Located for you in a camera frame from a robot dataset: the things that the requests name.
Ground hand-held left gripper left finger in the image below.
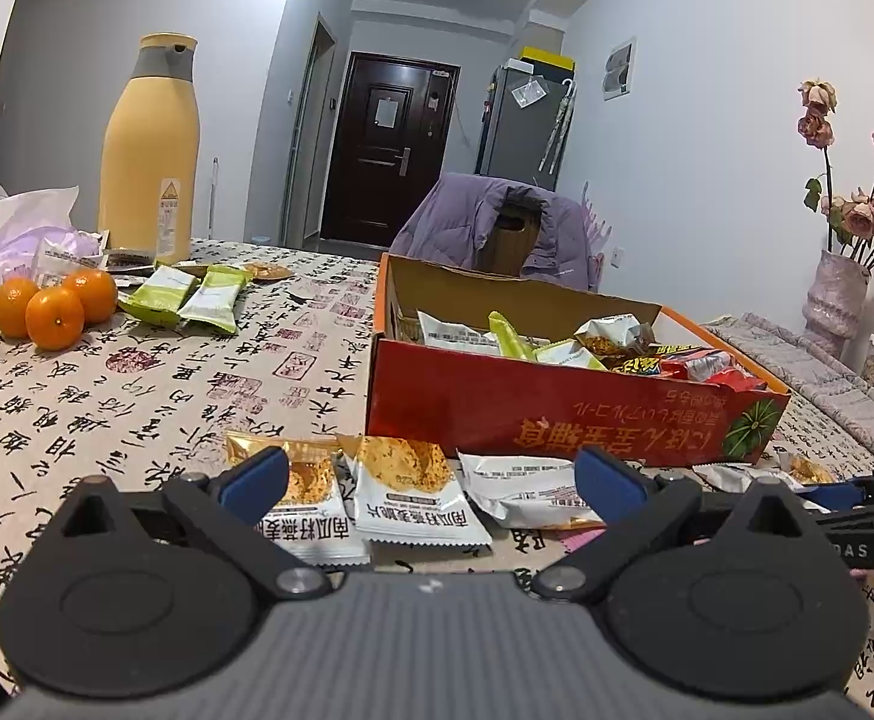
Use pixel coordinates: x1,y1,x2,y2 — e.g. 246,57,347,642
54,446,333,602

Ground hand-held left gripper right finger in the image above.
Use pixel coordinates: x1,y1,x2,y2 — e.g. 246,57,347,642
531,446,832,605

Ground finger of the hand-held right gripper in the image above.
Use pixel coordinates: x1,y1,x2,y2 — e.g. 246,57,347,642
801,465,874,515

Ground pink snack packet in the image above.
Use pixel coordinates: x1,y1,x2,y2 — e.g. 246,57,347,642
553,529,607,553

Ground gold and white snack packet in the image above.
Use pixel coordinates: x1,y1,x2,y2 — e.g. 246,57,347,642
225,431,372,568
338,435,494,548

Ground small silver snack packet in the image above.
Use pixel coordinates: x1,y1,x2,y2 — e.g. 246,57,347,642
692,459,837,494

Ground orange cardboard box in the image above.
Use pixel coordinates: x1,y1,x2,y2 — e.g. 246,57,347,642
366,253,792,466

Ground red snack packet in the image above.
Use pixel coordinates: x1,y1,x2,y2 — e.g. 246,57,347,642
658,345,768,392

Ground pink quilted cloth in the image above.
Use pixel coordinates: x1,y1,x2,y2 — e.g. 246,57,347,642
703,313,874,466

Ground pink textured vase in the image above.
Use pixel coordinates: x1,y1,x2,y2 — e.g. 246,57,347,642
803,249,872,361

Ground orange mandarin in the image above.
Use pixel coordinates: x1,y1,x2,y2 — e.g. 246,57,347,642
26,287,85,351
0,277,40,340
62,268,118,325

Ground pale pink rack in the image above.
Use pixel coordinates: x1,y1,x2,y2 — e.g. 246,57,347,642
579,180,615,290

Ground wooden chair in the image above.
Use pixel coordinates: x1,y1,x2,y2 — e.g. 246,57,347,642
486,199,551,278

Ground dried pink roses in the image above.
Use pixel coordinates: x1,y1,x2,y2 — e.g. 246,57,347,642
797,79,874,271

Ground small white packet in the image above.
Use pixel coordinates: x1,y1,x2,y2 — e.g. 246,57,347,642
35,238,101,288

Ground purple padded jacket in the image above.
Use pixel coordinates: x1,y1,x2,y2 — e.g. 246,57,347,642
390,172,610,293

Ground yellow thermos bottle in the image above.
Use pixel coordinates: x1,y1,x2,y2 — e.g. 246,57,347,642
99,34,202,265

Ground dark brown entrance door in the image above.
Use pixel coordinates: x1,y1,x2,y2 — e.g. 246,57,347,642
322,52,460,248

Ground purple tissue pack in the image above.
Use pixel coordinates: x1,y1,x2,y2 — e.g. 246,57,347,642
0,187,105,308

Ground grey interior door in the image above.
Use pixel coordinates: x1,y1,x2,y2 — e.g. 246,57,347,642
283,15,337,248

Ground white folded umbrella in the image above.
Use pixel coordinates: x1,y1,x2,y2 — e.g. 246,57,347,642
538,77,577,173

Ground grey refrigerator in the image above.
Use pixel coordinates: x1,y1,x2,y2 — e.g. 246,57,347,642
477,62,577,192

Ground yellow box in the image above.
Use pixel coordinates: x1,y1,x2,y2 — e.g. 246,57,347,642
521,47,579,71

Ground wall picture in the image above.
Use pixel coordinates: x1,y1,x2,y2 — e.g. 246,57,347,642
603,37,637,102

